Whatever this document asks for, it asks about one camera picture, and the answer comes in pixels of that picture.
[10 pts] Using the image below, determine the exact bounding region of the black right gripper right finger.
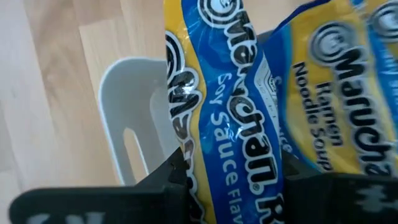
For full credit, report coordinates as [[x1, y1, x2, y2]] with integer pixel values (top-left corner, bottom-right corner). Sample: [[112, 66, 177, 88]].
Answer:
[[281, 151, 398, 224]]

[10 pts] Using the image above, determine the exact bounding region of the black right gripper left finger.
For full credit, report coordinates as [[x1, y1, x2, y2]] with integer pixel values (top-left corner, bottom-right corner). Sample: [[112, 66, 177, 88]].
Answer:
[[8, 147, 190, 224]]

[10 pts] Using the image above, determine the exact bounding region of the blue Maruchan ramen packet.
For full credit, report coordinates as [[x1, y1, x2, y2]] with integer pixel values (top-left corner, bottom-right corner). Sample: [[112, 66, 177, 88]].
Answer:
[[351, 0, 398, 125], [164, 29, 208, 224], [257, 0, 396, 175], [163, 0, 286, 224]]

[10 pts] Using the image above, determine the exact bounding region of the white plastic bin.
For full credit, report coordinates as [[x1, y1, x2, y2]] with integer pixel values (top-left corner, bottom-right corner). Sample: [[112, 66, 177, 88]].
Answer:
[[98, 57, 182, 187]]

